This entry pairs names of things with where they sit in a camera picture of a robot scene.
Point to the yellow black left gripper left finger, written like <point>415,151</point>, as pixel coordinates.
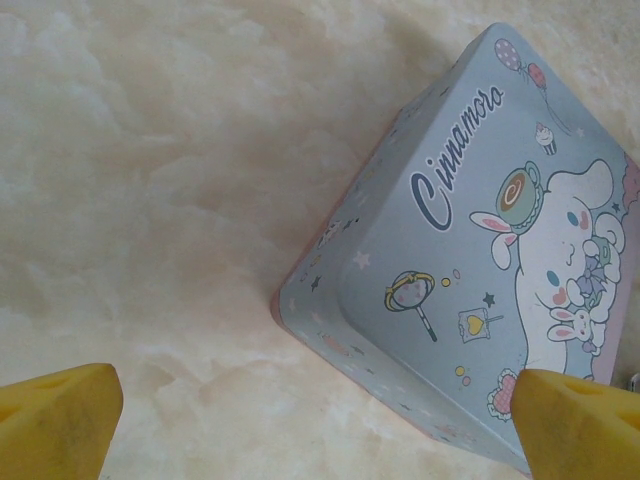
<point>55,425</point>

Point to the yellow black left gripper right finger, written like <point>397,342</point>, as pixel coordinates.
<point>585,430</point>

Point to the blue cartoon tin box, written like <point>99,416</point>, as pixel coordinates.
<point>475,225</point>

